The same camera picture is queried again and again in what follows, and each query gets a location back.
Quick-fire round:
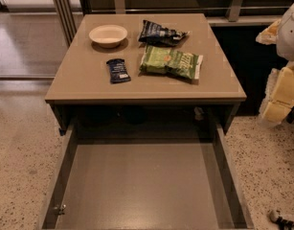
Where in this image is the green jalapeno chip bag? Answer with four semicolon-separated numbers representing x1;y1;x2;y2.
140;45;203;81

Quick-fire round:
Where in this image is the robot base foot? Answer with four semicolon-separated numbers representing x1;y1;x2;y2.
269;210;294;230

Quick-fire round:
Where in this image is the dark blue chip bag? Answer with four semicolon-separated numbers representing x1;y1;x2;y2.
139;20;188;47

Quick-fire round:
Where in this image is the white paper bowl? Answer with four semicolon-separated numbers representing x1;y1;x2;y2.
89;25;127;49

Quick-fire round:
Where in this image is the tan cabinet with top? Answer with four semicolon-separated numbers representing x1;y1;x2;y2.
45;13;246;128

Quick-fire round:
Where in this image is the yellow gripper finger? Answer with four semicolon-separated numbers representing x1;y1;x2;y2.
260;62;294;125
256;19;281;45

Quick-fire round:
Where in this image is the small dark blue snack packet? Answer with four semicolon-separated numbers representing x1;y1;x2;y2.
106;58;131;83

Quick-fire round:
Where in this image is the open grey top drawer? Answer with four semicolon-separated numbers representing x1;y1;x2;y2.
35;117;254;230

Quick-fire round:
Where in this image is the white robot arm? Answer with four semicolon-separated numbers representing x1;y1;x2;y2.
256;3;294;127

